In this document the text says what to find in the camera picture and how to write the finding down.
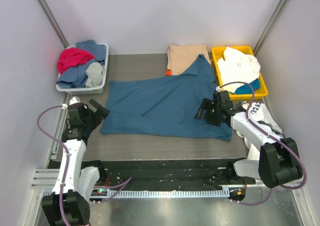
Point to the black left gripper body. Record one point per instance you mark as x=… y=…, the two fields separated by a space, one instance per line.
x=90 y=115

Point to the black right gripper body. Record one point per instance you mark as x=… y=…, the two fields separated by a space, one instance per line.
x=210 y=110

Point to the dark blue t-shirt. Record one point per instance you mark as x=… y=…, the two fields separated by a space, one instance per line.
x=164 y=106

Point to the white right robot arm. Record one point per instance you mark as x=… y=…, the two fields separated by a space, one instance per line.
x=278 y=162

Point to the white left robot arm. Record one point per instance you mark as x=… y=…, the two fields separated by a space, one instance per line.
x=69 y=202

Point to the grey plastic bin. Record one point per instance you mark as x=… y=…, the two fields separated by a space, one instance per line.
x=89 y=90

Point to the teal garment in tray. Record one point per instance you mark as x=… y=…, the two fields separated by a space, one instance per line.
x=245 y=89

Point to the white printed t-shirt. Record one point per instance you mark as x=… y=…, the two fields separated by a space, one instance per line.
x=259 y=112

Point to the grey garment in bin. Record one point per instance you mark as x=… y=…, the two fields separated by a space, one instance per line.
x=94 y=75

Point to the blue checked shirt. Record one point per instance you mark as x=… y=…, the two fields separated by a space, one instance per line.
x=75 y=77

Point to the white t-shirt in tray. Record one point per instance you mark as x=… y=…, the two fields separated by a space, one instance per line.
x=237 y=69

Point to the folded orange t-shirt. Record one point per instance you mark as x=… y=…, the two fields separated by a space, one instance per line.
x=168 y=72

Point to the folded beige t-shirt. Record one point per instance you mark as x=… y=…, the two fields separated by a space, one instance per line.
x=181 y=57

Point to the pink red garment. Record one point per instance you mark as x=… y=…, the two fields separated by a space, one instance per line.
x=73 y=57

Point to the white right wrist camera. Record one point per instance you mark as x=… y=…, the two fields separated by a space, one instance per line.
x=218 y=89

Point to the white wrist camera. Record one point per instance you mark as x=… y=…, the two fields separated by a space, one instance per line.
x=218 y=89
x=73 y=100

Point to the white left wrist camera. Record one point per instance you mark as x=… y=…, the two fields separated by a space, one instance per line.
x=73 y=100

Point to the aluminium rail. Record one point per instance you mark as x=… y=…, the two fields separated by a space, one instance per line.
x=45 y=178

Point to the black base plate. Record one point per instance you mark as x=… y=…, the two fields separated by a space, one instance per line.
x=172 y=175

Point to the slotted cable duct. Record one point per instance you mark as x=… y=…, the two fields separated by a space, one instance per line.
x=224 y=193

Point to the right aluminium frame post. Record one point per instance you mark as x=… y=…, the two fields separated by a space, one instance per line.
x=270 y=25

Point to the aluminium frame post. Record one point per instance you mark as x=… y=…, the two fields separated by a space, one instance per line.
x=53 y=22
x=270 y=25

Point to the left aluminium frame post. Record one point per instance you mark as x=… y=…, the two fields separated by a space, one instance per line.
x=53 y=22

